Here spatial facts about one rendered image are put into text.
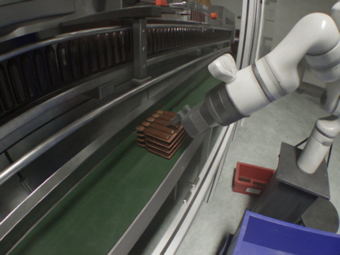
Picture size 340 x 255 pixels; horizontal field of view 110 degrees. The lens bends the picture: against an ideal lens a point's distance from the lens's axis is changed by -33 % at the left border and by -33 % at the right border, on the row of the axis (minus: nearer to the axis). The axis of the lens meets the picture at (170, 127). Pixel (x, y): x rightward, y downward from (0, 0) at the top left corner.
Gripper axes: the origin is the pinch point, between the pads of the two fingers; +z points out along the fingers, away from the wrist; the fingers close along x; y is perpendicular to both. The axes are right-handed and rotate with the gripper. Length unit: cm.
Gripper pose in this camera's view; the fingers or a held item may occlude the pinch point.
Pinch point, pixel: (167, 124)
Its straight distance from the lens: 40.9
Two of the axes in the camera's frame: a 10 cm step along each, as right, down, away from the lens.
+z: -6.2, 3.7, 6.9
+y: 6.1, 7.8, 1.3
